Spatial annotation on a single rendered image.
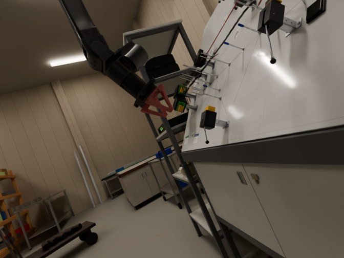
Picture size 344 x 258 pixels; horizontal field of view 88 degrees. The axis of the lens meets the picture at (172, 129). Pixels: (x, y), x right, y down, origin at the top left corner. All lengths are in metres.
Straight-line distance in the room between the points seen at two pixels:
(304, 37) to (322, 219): 0.45
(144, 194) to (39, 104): 5.90
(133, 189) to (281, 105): 3.54
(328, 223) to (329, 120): 0.29
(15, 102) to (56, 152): 2.31
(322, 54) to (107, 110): 7.81
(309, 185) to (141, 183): 3.49
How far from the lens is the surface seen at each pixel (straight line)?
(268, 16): 0.56
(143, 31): 1.59
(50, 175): 7.89
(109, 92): 8.33
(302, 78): 0.51
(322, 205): 0.59
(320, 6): 0.57
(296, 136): 0.46
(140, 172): 3.85
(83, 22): 0.60
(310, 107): 0.46
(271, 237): 0.89
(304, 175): 0.56
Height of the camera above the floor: 0.96
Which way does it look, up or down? 4 degrees up
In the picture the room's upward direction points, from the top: 24 degrees counter-clockwise
